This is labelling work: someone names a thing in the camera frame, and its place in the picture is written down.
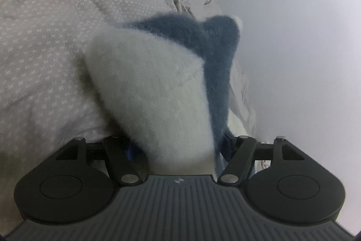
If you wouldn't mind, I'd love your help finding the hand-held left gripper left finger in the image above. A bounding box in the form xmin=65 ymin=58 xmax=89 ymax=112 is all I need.
xmin=55 ymin=135 xmax=148 ymax=187

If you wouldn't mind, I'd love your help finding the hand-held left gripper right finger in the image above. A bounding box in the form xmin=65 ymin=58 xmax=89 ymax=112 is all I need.
xmin=217 ymin=132 xmax=307 ymax=187

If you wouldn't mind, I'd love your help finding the white sweater with blue stripes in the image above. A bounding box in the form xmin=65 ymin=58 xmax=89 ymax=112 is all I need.
xmin=85 ymin=12 xmax=256 ymax=176

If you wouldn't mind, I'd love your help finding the grey patterned duvet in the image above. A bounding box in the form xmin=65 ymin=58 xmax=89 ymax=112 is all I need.
xmin=0 ymin=0 xmax=258 ymax=230

